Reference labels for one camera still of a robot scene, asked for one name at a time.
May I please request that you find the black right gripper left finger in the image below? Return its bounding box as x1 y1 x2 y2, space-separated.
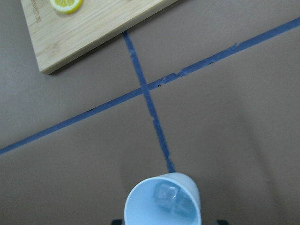
111 219 123 225

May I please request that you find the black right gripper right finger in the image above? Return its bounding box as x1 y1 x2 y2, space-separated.
216 220 229 225

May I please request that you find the clear ice cube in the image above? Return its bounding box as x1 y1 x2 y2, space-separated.
174 196 195 217
153 182 180 211

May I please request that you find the light blue cup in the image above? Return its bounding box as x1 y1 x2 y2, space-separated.
124 172 202 225

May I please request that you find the wooden cutting board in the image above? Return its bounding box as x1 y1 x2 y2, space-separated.
21 0 174 74

